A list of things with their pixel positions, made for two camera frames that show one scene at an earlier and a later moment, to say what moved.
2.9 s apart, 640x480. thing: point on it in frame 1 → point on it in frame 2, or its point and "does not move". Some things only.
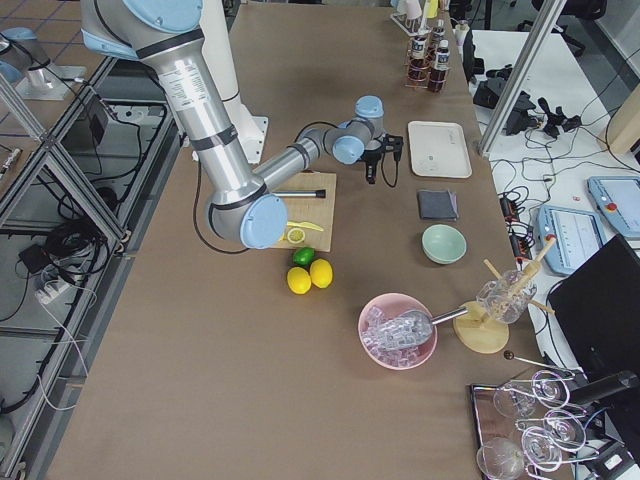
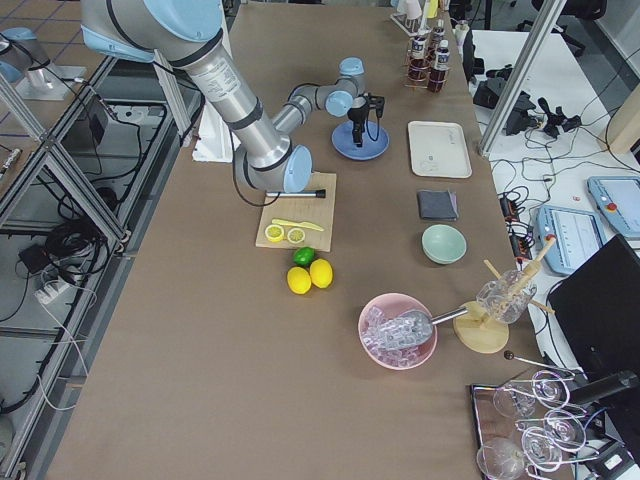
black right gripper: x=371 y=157 → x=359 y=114
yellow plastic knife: x=305 y=224 does not move
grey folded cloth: x=438 y=205 does not move
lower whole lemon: x=299 y=280 does not move
